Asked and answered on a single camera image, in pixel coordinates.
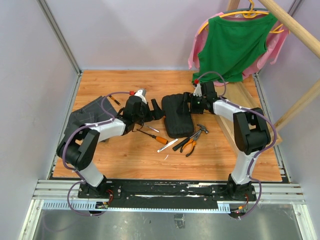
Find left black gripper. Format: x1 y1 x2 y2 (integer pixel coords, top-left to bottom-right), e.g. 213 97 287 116
133 99 165 123

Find yellow clothes hanger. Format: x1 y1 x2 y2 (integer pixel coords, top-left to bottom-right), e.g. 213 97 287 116
198 0 287 37

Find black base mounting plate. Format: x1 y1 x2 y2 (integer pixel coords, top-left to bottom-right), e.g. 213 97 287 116
77 179 259 210

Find grey checked cloth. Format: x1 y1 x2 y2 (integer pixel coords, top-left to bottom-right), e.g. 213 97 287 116
64 96 112 137

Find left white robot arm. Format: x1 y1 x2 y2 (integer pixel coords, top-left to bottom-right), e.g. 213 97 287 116
56 88 165 198

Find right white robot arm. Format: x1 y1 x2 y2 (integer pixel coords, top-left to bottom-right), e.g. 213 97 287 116
177 82 271 200

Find black plastic tool case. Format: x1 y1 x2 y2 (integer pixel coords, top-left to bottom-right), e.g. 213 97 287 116
161 93 195 139

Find claw hammer black handle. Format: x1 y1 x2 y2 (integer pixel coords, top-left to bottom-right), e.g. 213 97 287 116
172 124 209 151

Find orange-handled screwdriver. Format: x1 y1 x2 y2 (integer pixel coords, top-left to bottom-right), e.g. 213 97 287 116
137 129 169 145

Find wooden tray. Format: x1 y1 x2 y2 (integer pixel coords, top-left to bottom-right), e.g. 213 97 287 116
214 81 283 159

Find black-handled screwdriver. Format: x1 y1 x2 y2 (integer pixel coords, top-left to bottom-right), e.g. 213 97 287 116
143 123 160 133

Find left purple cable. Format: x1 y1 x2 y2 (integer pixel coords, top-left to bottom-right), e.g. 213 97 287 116
41 91 135 232

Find small brown-handled screwdriver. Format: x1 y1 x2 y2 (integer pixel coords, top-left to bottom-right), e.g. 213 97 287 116
108 95 121 106

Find aluminium frame rail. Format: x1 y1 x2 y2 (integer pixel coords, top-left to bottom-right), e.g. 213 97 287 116
36 0 83 76

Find green sleeveless shirt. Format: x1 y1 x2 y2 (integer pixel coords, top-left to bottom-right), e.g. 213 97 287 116
192 13 277 83

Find silver metal file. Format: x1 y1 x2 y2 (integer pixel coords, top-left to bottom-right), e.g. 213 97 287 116
157 138 179 153

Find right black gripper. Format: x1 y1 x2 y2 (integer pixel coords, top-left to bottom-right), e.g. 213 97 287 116
177 92 207 115

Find orange-black pliers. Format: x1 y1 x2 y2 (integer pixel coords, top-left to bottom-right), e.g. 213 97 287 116
179 132 202 157

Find wooden rack frame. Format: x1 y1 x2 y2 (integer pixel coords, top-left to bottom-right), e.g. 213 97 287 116
226 0 320 131

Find pink shirt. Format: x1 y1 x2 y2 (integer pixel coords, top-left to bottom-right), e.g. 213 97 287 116
188 12 289 86

